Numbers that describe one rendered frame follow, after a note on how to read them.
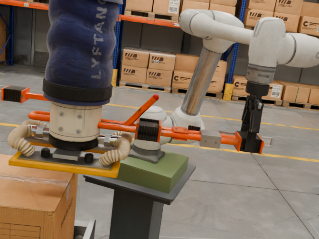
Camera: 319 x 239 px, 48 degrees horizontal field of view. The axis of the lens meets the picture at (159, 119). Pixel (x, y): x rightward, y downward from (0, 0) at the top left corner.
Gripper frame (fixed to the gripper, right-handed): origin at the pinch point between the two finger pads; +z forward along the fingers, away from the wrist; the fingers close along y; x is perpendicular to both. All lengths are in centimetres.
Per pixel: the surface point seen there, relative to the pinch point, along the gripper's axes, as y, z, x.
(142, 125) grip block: 5.5, -2.0, -36.8
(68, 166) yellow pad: 15, 12, -58
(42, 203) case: 14, 26, -66
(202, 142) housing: 3.7, 1.9, -15.8
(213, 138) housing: 3.7, 0.0, -12.2
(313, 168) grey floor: -311, 119, 184
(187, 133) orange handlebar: 3.2, -0.3, -21.1
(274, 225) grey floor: -155, 120, 85
